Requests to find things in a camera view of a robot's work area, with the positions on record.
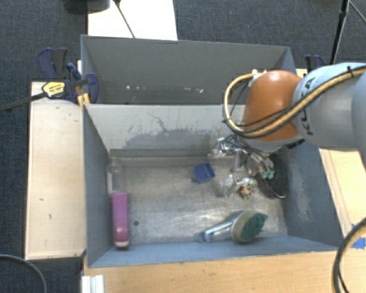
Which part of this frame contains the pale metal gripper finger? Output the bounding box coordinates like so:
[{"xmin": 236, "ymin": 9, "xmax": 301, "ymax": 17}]
[
  {"xmin": 239, "ymin": 176, "xmax": 259, "ymax": 200},
  {"xmin": 224, "ymin": 173, "xmax": 240, "ymax": 198}
]

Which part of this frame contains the green-headed dish brush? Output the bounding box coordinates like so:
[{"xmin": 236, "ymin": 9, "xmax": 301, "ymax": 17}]
[{"xmin": 194, "ymin": 210, "xmax": 268, "ymax": 244}]

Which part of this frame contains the pink plastic bottle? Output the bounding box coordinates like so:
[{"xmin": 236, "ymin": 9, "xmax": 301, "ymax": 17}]
[{"xmin": 110, "ymin": 191, "xmax": 130, "ymax": 250}]

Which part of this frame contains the black round mesh disc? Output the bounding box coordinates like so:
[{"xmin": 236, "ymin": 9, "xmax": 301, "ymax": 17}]
[{"xmin": 258, "ymin": 153, "xmax": 289, "ymax": 200}]

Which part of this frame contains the pale wood board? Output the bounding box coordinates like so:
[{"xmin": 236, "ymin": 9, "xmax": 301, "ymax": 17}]
[{"xmin": 24, "ymin": 81, "xmax": 88, "ymax": 261}]

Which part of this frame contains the grey metal bin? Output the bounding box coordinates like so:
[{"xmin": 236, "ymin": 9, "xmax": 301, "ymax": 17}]
[{"xmin": 80, "ymin": 34, "xmax": 344, "ymax": 269}]

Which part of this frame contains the clear plastic bottle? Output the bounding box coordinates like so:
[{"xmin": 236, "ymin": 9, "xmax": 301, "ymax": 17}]
[{"xmin": 106, "ymin": 158, "xmax": 124, "ymax": 195}]

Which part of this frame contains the blue block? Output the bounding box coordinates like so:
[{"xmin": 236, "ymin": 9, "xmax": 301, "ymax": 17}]
[{"xmin": 193, "ymin": 162, "xmax": 216, "ymax": 184}]

